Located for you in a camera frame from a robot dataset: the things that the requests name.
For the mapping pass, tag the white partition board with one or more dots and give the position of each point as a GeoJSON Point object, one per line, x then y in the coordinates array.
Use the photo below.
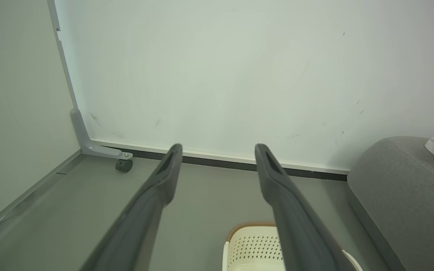
{"type": "Point", "coordinates": [239, 75]}

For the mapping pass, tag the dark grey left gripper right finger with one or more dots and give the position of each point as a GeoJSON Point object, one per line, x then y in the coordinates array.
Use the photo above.
{"type": "Point", "coordinates": [296, 226]}

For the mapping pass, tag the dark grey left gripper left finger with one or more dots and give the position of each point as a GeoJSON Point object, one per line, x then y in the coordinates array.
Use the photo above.
{"type": "Point", "coordinates": [141, 222]}

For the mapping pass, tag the grey fabric sofa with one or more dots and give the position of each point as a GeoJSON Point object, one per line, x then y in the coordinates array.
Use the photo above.
{"type": "Point", "coordinates": [409, 203]}

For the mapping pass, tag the cream plastic laundry basket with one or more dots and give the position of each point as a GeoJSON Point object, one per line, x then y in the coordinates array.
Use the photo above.
{"type": "Point", "coordinates": [251, 248]}

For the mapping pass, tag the grey metal partition foot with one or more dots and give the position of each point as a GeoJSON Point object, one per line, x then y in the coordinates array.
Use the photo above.
{"type": "Point", "coordinates": [85, 141]}

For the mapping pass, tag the black caster wheel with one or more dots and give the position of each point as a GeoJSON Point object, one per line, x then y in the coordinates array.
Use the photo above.
{"type": "Point", "coordinates": [124, 165]}

